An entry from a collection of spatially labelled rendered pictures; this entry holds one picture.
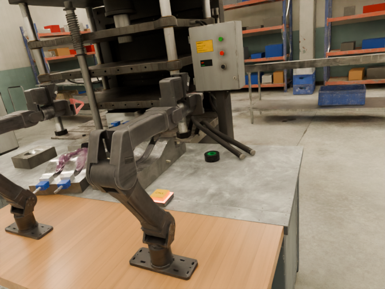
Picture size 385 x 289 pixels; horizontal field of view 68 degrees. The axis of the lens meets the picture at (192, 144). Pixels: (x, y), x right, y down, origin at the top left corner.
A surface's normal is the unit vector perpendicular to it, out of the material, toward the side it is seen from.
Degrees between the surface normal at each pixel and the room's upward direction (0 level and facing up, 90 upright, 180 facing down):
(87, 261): 0
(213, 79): 90
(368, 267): 0
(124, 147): 90
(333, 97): 92
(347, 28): 90
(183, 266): 0
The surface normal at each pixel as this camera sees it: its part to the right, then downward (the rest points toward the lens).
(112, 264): -0.13, -0.93
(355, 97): -0.43, 0.39
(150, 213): 0.88, 0.07
